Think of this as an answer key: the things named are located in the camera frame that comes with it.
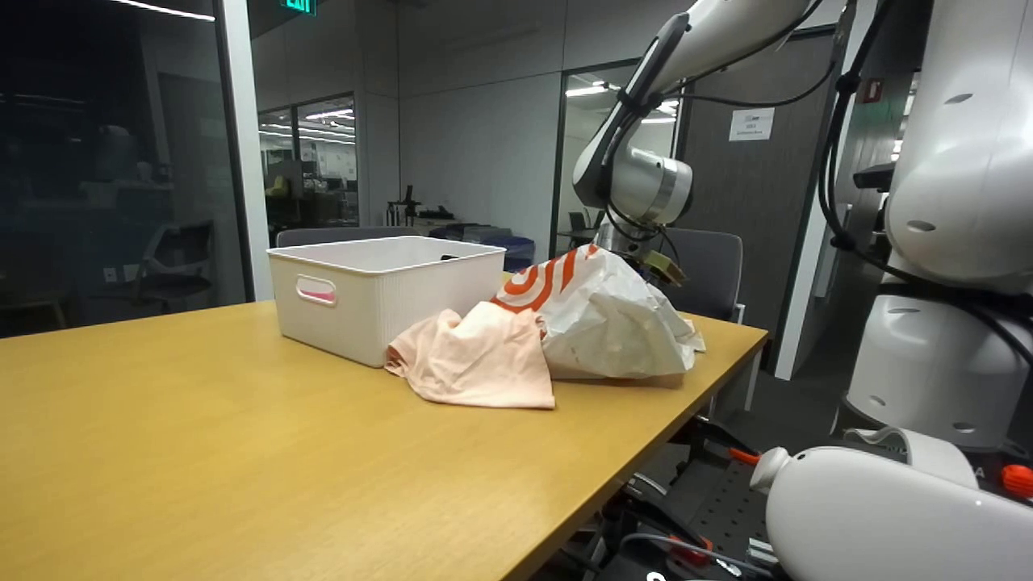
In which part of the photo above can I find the white rounded machine housing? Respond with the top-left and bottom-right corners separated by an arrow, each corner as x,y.
750,427 -> 1033,581

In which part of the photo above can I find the orange round knob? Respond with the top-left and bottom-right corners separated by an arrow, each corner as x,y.
998,463 -> 1033,504

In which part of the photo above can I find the white and orange cloth pile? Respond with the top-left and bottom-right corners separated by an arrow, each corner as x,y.
491,242 -> 709,383

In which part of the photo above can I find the tan wrist camera box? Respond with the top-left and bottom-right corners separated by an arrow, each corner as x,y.
643,248 -> 692,292

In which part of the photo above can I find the white paper door sign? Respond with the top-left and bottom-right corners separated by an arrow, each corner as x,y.
728,102 -> 779,146

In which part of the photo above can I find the grey office chair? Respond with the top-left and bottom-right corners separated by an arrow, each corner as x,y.
655,225 -> 750,322

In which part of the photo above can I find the pale pink shirt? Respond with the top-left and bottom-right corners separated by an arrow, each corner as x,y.
380,296 -> 563,414

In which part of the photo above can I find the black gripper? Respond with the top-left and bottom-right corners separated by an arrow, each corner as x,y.
601,211 -> 662,263

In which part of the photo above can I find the white plastic storage bin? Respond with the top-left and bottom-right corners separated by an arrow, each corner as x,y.
265,234 -> 510,372

